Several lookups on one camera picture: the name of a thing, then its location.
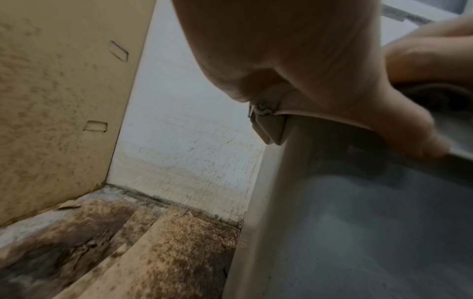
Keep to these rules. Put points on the white pedal trash bin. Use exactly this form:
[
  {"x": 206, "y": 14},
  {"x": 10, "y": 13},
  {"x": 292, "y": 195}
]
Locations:
[{"x": 332, "y": 219}]

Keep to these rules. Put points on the tan cardboard panel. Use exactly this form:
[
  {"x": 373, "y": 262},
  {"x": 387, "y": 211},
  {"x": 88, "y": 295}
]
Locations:
[{"x": 55, "y": 102}]

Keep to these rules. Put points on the person's left hand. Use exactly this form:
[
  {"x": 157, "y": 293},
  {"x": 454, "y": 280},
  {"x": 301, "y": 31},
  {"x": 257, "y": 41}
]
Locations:
[{"x": 295, "y": 43}]

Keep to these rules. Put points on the person's right hand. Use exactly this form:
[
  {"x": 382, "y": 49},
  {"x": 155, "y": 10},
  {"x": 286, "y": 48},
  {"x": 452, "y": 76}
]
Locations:
[{"x": 432, "y": 55}]

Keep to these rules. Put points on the stained brown cardboard floor sheet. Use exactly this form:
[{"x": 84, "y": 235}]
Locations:
[{"x": 147, "y": 257}]

